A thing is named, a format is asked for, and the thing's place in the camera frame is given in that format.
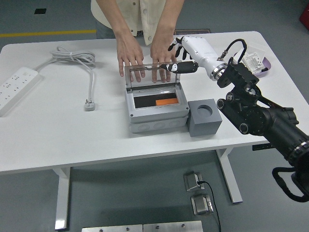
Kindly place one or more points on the person's right hand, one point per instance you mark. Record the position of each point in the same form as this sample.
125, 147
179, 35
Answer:
130, 53

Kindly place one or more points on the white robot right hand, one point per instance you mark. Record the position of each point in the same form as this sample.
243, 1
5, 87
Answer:
200, 53

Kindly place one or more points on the person's left hand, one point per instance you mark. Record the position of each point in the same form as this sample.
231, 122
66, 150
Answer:
163, 52

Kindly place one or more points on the clear hinged box lid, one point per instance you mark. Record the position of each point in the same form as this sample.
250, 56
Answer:
127, 82

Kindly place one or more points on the orange cylindrical battery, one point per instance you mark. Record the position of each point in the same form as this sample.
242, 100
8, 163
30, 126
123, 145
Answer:
166, 101

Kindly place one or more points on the person's right forearm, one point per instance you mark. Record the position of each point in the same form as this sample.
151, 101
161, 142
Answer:
118, 19

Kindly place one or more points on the person's left forearm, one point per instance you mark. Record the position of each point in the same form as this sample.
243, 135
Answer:
169, 19

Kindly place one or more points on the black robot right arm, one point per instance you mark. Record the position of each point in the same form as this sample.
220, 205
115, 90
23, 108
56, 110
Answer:
256, 116

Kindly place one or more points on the grey plastic junction box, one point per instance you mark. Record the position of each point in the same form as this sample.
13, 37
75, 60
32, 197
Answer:
157, 116

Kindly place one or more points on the dark floor sign mat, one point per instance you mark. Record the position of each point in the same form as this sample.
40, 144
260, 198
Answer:
193, 32

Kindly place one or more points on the person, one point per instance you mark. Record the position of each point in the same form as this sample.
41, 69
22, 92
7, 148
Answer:
142, 14

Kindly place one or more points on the clear plastic packet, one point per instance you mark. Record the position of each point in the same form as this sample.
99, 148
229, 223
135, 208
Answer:
257, 48

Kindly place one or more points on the small black part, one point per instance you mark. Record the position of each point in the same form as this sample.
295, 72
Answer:
265, 70

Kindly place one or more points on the grey block with round hole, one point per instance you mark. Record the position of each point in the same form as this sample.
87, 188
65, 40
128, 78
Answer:
205, 128

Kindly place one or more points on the black floor socket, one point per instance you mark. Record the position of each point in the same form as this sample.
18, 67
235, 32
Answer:
40, 11

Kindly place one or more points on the red object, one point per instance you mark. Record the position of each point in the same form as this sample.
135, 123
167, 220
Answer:
304, 15

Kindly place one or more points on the black table control panel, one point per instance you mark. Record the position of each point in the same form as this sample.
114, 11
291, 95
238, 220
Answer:
260, 147

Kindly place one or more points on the white power strip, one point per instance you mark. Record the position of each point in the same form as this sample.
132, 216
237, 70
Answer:
14, 87

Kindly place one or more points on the white table leg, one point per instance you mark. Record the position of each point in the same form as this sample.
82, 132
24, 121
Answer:
231, 183
61, 205

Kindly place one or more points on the metal plate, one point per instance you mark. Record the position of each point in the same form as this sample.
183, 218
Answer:
111, 228
172, 227

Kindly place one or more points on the white switch module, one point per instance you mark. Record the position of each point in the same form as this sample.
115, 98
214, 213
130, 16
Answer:
254, 63

